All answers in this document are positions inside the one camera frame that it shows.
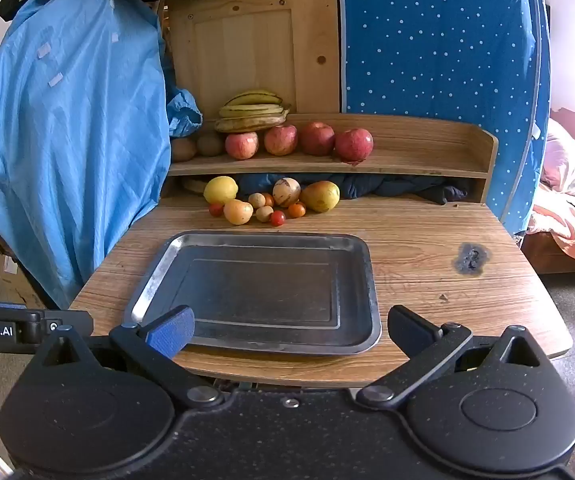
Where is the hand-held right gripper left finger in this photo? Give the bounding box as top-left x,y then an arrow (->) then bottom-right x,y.
32,305 -> 223,408

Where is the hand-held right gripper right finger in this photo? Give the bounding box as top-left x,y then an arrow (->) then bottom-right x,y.
357,305 -> 544,408

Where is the metal tray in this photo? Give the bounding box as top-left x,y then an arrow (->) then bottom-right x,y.
124,230 -> 382,356

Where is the yellow lemon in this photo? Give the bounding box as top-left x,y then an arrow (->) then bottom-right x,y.
203,176 -> 239,205

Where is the yellow-green pear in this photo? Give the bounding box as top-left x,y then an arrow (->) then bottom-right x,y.
301,180 -> 341,213

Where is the dark blue cloth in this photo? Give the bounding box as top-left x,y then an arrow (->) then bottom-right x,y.
237,172 -> 471,206

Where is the striped pepino melon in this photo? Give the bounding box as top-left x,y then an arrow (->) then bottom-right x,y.
272,177 -> 301,207

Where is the wooden desk shelf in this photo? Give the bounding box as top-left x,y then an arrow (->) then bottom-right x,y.
167,112 -> 499,204

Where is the yellowish red apple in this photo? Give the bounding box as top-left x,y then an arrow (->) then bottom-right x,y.
225,131 -> 259,161

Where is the light blue garment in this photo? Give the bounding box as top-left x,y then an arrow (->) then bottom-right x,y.
0,0 -> 203,311

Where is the pink bedding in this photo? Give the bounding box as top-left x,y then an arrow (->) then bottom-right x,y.
525,107 -> 575,261

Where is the brown-spotted banana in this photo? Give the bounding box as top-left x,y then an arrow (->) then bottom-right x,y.
214,112 -> 288,134

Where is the yellow banana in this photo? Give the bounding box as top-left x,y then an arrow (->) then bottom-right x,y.
224,90 -> 283,107
218,104 -> 291,120

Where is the blue polka-dot fabric wardrobe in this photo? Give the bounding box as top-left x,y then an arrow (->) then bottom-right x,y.
337,0 -> 553,236

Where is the wooden bed frame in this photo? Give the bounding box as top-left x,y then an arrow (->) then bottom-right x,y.
520,232 -> 575,276

